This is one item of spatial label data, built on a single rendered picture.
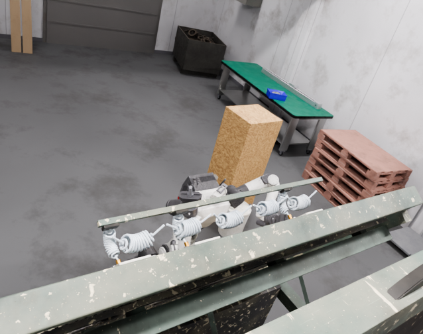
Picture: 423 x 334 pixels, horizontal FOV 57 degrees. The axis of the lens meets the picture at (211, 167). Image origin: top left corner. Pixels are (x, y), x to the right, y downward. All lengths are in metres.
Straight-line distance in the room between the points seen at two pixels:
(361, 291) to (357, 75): 5.90
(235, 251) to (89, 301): 0.49
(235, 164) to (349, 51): 3.34
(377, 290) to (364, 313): 0.09
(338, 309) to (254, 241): 0.56
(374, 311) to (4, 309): 0.83
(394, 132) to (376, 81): 0.83
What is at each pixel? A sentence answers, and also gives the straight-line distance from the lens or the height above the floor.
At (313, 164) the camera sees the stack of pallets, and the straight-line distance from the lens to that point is 5.98.
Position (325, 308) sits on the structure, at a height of 2.20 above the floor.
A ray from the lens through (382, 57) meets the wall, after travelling 6.47.
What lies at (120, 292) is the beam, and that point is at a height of 1.91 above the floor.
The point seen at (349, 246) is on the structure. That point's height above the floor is 1.68.
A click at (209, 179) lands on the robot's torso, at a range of 2.61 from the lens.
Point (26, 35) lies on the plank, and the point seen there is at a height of 0.32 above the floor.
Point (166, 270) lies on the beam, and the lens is 1.18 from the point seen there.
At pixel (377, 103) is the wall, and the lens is 6.44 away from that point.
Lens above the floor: 2.77
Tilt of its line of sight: 30 degrees down
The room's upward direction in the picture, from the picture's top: 16 degrees clockwise
